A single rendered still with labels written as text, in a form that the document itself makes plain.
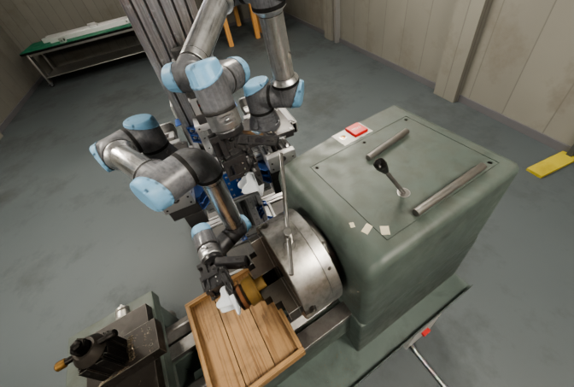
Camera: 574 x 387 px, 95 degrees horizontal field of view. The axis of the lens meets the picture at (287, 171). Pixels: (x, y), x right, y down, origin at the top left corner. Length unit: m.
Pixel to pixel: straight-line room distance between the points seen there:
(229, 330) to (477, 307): 1.56
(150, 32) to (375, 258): 1.10
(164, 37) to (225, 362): 1.18
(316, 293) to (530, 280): 1.80
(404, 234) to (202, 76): 0.60
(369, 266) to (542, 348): 1.60
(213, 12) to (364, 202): 0.69
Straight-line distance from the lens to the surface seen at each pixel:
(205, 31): 0.84
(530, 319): 2.25
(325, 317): 1.05
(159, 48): 1.25
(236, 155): 0.65
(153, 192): 0.78
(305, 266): 0.74
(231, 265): 0.92
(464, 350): 2.04
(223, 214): 1.00
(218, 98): 0.60
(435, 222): 0.79
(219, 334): 1.09
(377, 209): 0.78
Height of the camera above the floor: 1.87
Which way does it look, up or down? 43 degrees down
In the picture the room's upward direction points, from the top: 12 degrees counter-clockwise
